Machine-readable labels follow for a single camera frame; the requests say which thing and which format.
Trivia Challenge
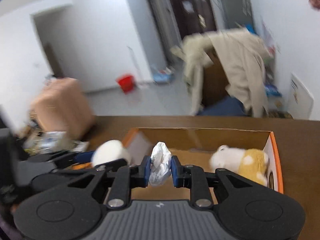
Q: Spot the white round sponge block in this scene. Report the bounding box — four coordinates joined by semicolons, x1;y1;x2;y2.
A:
91;140;132;166

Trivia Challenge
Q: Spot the white plastic bag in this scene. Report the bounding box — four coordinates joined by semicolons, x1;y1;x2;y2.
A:
149;142;172;186

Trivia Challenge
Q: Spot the white and yellow plush toy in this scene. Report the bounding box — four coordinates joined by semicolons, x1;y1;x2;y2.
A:
209;145;269;186

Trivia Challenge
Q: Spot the red cardboard fruit box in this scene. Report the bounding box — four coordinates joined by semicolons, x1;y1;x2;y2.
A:
121;127;284;193

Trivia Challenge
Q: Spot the blue and white tissue pack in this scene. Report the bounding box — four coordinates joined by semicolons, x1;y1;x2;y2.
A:
22;132;89;155

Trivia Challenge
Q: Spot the pink hard-shell suitcase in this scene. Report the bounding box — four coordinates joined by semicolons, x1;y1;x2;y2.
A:
31;77;95;140

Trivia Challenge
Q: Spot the brown wooden chair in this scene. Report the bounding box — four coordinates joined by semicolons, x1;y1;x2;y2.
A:
202;48;229;108

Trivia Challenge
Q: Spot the red plastic bucket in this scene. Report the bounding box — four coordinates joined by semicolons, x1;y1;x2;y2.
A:
116;74;136;94

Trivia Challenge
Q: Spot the beige coat on chair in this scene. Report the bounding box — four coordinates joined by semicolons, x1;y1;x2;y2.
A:
170;28;272;118

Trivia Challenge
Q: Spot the dark brown entrance door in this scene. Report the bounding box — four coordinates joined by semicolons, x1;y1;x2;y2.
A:
170;0;217;38

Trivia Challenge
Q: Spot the grey refrigerator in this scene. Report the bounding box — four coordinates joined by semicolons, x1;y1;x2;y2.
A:
220;0;255;33

